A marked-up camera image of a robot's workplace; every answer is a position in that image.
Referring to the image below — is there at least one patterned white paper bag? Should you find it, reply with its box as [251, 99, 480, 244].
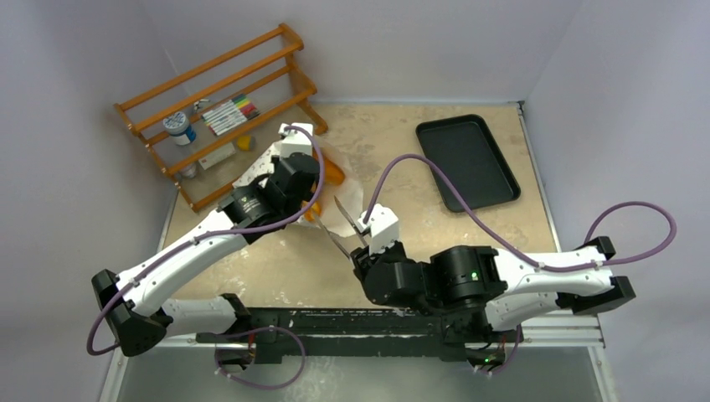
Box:
[232, 139, 364, 238]

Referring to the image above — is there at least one black plastic tray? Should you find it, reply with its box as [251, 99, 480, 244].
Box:
[415, 114, 521, 210]

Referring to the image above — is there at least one braided fake bread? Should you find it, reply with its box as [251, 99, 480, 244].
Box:
[302, 202, 322, 222]

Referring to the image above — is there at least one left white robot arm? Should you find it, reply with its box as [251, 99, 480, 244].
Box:
[86, 152, 325, 357]

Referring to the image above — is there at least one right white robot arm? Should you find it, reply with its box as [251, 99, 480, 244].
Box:
[350, 236, 636, 341]

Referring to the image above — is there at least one round fake bread roll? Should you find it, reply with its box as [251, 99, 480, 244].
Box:
[324, 158, 346, 186]

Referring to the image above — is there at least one yellow grey eraser block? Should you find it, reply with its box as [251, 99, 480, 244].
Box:
[235, 135, 256, 152]

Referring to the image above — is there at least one small white box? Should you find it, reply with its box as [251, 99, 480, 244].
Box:
[198, 142, 236, 170]

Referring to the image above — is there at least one pack of coloured markers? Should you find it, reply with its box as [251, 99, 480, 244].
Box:
[201, 94, 260, 137]

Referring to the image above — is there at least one orange wooden rack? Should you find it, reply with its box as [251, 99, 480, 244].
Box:
[114, 23, 328, 212]

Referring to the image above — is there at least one blue lid jar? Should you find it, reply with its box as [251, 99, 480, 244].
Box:
[162, 111, 196, 147]

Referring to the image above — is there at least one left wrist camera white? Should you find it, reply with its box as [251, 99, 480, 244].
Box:
[278, 122, 314, 157]

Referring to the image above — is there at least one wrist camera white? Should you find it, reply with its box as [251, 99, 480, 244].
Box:
[278, 122, 314, 157]
[356, 204, 400, 255]

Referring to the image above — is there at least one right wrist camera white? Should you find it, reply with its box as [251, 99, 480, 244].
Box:
[356, 204, 400, 255]

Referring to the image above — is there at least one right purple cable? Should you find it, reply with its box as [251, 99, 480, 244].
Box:
[363, 153, 678, 274]

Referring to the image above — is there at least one purple cable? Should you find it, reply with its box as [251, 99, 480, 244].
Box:
[363, 153, 678, 274]
[85, 126, 327, 356]

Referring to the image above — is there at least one aluminium frame rail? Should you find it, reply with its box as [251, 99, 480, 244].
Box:
[113, 307, 607, 351]

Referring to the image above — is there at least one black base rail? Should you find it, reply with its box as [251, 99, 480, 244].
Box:
[196, 291, 522, 368]

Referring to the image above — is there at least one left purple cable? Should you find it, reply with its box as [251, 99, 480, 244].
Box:
[85, 126, 327, 356]

